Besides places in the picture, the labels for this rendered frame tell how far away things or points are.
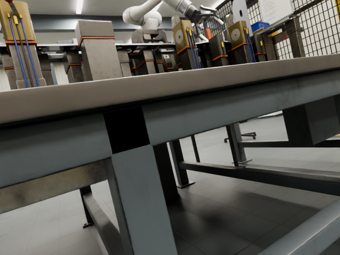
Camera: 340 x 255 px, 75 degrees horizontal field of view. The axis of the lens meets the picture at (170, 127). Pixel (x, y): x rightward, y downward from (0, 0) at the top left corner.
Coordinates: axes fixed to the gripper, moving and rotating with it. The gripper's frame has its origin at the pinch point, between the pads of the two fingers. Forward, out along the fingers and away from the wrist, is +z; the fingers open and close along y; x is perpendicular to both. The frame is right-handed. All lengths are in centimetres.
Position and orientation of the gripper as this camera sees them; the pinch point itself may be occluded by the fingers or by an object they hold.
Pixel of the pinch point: (214, 32)
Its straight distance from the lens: 148.3
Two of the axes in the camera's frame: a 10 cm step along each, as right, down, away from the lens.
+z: 8.0, 5.9, 1.3
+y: -5.0, 5.2, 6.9
